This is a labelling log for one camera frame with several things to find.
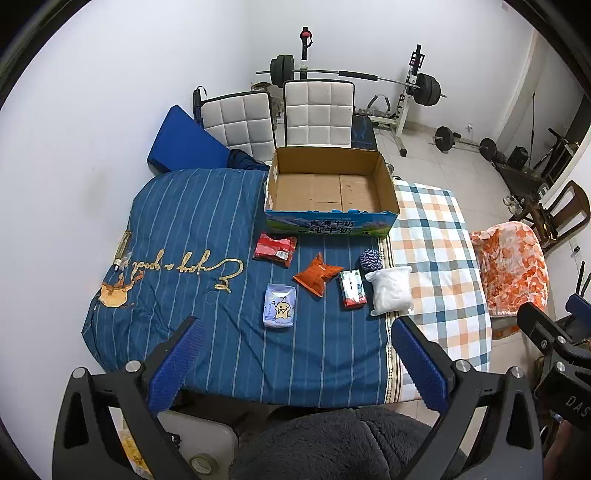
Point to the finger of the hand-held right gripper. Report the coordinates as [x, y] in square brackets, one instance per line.
[579, 307]
[538, 325]

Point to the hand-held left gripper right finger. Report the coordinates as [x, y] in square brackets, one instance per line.
[420, 364]

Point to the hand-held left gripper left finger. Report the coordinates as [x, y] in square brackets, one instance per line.
[178, 364]

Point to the white plastic bag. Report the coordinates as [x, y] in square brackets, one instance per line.
[390, 290]

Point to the green red milk carton pack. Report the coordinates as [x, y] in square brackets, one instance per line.
[352, 290]

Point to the blue white yarn ball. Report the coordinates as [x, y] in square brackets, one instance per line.
[371, 259]

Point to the blue white tissue packet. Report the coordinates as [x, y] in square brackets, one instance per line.
[279, 307]

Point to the orange snack packet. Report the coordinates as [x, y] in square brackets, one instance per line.
[316, 277]

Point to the red snack packet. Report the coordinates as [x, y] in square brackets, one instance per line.
[274, 249]

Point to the cardboard box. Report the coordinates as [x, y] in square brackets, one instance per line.
[323, 189]

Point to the orange floral blanket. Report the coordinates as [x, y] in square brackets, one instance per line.
[512, 263]

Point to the clear tape roll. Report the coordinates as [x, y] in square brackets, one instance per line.
[202, 464]

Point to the dark wooden chair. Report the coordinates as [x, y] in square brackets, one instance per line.
[568, 203]

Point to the plaid blanket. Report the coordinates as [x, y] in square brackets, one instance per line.
[438, 258]

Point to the person's dark fleece pants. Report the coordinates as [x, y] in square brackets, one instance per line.
[332, 443]

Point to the small clear tube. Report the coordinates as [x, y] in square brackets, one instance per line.
[123, 249]

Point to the dark wooden table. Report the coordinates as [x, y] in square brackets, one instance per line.
[524, 180]

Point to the blue striped blanket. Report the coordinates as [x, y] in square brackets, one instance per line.
[194, 221]

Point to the black speaker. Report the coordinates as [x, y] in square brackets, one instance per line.
[519, 158]

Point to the short barbell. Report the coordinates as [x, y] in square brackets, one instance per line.
[445, 138]

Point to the navy cloth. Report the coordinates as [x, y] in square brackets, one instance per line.
[247, 160]

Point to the blue foam mat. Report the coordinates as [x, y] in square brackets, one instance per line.
[184, 143]

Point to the black blue weight bench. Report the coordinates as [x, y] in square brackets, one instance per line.
[363, 134]

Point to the white quilted chair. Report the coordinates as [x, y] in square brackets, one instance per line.
[316, 110]
[235, 124]

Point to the white barbell rack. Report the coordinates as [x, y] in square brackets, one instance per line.
[406, 99]

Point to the long racked barbell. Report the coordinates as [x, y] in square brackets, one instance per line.
[360, 75]

